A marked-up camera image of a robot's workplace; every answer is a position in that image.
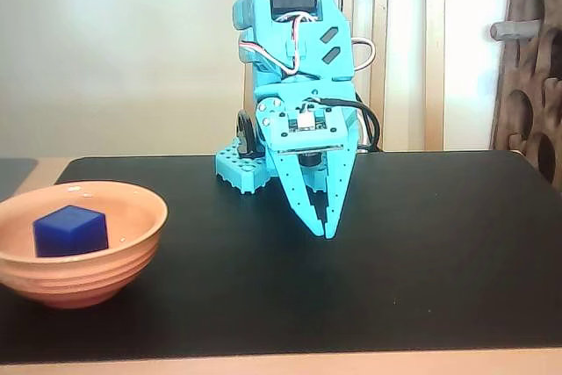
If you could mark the brown panel with holes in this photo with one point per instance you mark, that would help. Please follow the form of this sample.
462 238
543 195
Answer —
531 98

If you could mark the orange bowl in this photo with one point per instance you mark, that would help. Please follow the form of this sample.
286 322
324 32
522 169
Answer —
83 278

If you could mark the black table mat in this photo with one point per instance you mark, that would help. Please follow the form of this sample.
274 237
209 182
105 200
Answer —
395 239

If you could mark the beige slatted radiator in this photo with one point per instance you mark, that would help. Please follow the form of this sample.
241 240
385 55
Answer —
404 63

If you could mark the cyan gripper finger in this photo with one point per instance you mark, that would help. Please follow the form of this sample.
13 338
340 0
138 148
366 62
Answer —
290 182
340 190

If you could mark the cyan wrist camera mount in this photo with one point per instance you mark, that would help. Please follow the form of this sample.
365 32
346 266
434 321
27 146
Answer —
278 138

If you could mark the blue cube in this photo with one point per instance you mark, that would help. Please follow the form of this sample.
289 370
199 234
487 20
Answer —
70 230

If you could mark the grey tube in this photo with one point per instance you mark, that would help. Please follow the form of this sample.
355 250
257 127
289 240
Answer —
513 30

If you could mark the cyan robot arm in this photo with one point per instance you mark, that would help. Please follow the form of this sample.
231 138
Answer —
263 41

